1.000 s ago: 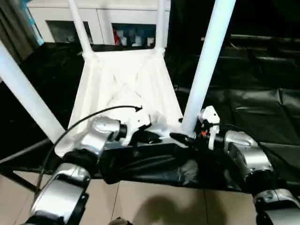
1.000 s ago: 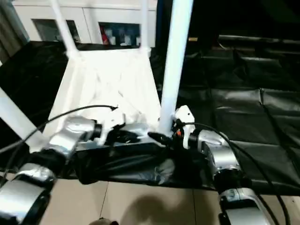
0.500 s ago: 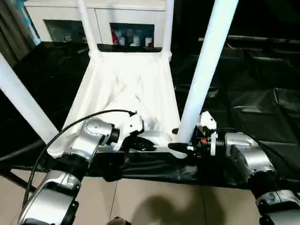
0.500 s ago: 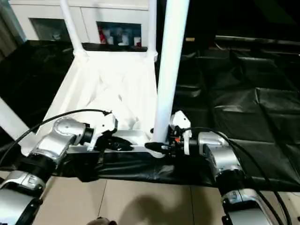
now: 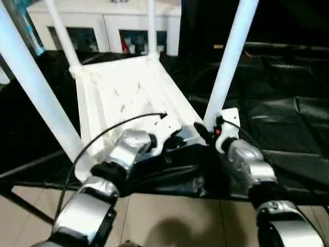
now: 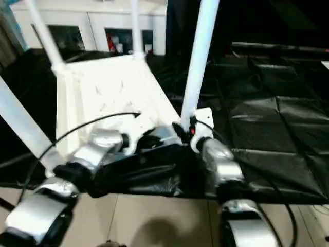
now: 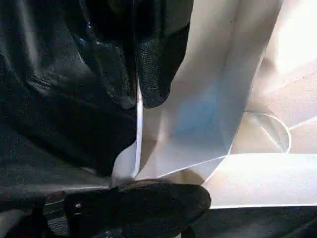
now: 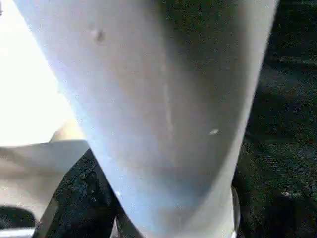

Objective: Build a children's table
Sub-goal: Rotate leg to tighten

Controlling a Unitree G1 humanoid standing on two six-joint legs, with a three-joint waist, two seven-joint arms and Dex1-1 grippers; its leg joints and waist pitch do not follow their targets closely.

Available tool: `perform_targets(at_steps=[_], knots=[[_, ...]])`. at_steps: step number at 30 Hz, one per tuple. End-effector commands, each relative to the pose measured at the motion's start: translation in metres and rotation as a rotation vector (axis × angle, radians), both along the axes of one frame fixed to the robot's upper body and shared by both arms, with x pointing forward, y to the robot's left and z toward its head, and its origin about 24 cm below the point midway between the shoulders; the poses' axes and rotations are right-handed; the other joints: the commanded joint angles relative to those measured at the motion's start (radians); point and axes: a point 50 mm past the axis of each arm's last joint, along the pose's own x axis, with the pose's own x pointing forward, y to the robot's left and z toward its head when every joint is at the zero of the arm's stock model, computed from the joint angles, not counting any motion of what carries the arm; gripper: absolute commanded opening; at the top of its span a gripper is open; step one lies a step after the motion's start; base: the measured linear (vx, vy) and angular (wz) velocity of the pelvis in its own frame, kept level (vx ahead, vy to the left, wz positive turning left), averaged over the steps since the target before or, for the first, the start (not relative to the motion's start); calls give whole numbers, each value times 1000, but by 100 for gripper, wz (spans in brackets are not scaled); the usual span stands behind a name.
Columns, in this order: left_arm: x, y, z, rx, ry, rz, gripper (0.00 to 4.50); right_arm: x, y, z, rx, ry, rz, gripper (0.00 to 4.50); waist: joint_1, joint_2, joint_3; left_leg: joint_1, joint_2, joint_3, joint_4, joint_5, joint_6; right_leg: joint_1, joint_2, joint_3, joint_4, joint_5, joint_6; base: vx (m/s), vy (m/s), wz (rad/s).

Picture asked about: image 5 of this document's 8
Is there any teal plastic object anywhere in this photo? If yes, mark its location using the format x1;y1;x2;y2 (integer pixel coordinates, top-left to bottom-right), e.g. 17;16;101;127
15;0;46;56

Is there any white plastic table top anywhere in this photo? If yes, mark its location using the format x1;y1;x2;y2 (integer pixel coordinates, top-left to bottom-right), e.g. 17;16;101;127
69;54;209;181

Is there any black table mat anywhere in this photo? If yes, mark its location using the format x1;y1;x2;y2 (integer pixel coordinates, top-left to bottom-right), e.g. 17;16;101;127
0;49;329;204

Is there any white plastic table leg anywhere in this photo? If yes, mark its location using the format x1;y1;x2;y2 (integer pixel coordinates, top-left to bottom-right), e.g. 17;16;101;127
0;5;85;163
203;0;260;132
145;0;160;60
44;0;83;75

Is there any white glass-door cabinet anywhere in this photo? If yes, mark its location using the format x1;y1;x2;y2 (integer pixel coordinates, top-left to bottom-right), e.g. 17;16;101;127
26;0;181;56

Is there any black metal table frame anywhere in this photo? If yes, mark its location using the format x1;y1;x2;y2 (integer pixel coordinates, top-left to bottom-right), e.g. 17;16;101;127
0;188;56;224

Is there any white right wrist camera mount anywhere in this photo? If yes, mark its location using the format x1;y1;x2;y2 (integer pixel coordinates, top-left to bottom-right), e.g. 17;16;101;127
212;108;241;154

